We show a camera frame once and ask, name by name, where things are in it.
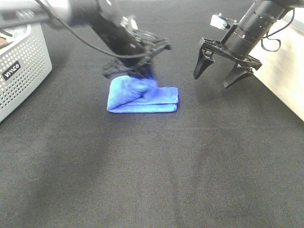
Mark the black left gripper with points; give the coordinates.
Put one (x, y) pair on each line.
(138, 52)

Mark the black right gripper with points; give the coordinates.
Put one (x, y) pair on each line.
(236, 46)

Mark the blue microfibre towel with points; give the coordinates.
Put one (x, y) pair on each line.
(141, 95)

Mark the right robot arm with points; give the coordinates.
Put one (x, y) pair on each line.
(263, 14)

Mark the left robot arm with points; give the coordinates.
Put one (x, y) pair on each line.
(103, 16)

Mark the black tablecloth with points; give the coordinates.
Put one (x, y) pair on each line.
(227, 158)

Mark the grey perforated laundry basket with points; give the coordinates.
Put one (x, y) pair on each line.
(24, 64)

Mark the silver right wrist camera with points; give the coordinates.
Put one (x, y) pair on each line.
(222, 23)

